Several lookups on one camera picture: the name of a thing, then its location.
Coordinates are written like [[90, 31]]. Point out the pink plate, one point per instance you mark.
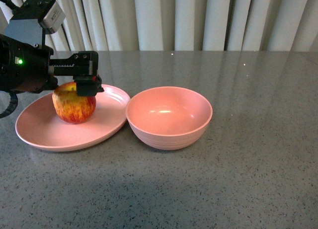
[[39, 126]]

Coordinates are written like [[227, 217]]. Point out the red yellow apple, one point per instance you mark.
[[70, 107]]

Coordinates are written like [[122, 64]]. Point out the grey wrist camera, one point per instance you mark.
[[32, 21]]

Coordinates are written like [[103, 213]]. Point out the beige pleated curtain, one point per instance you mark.
[[188, 25]]

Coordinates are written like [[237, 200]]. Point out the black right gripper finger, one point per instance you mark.
[[88, 85]]

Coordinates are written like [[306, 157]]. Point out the pink bowl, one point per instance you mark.
[[169, 117]]

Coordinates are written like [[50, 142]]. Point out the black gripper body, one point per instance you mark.
[[24, 68]]

